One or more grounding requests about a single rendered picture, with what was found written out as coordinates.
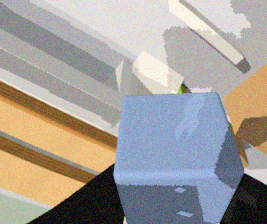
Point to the light blue block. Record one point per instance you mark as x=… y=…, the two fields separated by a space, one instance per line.
x=176 y=159

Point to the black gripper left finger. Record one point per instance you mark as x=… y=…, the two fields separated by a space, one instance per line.
x=94 y=203

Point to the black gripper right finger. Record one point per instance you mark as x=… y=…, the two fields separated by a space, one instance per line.
x=248 y=204

